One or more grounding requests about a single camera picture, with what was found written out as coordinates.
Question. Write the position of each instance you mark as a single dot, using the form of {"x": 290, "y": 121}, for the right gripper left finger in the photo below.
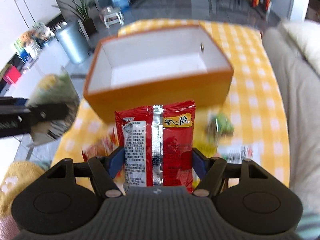
{"x": 104, "y": 170}

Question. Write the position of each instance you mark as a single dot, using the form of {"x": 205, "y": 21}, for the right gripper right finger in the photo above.
{"x": 210, "y": 171}

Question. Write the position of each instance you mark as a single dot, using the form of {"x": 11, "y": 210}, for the small white stool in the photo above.
{"x": 110, "y": 16}

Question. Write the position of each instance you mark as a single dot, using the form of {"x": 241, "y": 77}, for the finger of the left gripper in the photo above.
{"x": 47, "y": 112}

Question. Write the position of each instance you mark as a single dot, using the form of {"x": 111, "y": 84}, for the orange cardboard box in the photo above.
{"x": 157, "y": 67}

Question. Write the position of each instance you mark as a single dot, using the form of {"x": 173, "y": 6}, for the potted plant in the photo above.
{"x": 80, "y": 9}

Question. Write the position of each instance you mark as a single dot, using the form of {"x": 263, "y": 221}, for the yellow green snack bag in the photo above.
{"x": 56, "y": 102}

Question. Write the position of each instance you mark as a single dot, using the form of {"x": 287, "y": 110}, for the beige sofa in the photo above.
{"x": 299, "y": 87}

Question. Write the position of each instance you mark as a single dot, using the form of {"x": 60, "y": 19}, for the white spicy strip packet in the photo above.
{"x": 235, "y": 154}

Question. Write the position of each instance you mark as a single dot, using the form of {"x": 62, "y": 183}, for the red snack packet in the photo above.
{"x": 157, "y": 142}

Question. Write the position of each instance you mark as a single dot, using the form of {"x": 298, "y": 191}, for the green clear snack packet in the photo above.
{"x": 219, "y": 126}

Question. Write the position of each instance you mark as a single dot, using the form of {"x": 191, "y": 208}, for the silver trash can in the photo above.
{"x": 74, "y": 42}

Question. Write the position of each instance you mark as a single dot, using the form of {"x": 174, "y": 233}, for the yellow checkered tablecloth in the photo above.
{"x": 253, "y": 104}

